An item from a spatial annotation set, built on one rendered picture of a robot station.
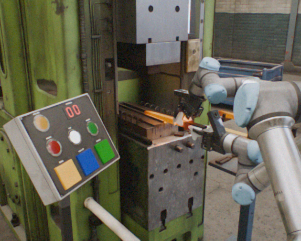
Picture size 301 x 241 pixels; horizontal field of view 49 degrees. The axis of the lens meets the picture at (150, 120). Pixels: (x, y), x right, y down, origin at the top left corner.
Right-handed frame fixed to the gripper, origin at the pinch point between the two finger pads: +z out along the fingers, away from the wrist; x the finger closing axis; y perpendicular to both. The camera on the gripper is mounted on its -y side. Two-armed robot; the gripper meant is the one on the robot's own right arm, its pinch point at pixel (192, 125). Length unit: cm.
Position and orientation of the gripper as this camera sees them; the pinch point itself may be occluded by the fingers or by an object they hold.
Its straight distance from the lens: 146.2
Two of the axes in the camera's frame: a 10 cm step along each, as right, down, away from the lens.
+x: 7.8, -2.1, 5.9
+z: -6.2, -2.3, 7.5
